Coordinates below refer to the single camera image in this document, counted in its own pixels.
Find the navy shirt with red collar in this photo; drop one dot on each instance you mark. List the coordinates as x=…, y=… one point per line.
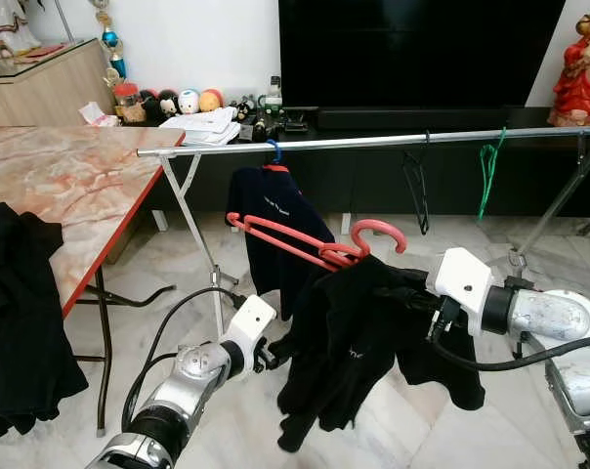
x=275, y=205

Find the red laughing Buddha statue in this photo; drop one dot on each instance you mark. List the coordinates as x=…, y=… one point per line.
x=583, y=88

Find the white round plush toy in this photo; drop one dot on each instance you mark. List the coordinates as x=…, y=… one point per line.
x=189, y=102

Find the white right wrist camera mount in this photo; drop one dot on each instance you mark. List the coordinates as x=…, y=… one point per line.
x=461, y=278

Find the clear plastic bottle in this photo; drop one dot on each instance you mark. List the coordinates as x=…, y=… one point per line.
x=273, y=98

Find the red plastic hanger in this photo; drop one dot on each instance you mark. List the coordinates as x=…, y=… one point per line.
x=378, y=227

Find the green plastic hanger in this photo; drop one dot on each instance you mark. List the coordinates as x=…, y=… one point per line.
x=487, y=171

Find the glass jar with red lid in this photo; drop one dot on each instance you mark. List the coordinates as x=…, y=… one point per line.
x=128, y=106

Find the dark grey plastic hanger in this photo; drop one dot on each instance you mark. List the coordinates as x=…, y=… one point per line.
x=419, y=195

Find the pink tissue box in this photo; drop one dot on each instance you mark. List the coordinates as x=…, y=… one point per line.
x=97, y=115

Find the gold and blue trophy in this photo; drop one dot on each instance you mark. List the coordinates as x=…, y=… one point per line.
x=110, y=39

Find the silver metal clothes rack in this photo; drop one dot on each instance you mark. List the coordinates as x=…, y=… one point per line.
x=373, y=142

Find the black shirt with green logo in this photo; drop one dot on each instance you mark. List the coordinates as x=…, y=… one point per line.
x=354, y=332

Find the light wood sideboard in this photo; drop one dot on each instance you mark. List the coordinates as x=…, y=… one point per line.
x=41, y=93

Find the black TV console cabinet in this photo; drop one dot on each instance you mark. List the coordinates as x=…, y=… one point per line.
x=373, y=186

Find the black flat screen television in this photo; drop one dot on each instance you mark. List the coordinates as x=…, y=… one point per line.
x=422, y=49

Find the black shirt with red collar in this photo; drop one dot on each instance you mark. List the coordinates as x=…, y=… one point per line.
x=26, y=322

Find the blue plastic hanger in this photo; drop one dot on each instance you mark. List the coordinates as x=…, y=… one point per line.
x=275, y=153

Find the white porcelain figurine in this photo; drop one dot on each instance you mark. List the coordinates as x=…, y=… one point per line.
x=10, y=29

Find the stack of white papers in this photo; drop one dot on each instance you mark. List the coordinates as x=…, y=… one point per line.
x=202, y=127

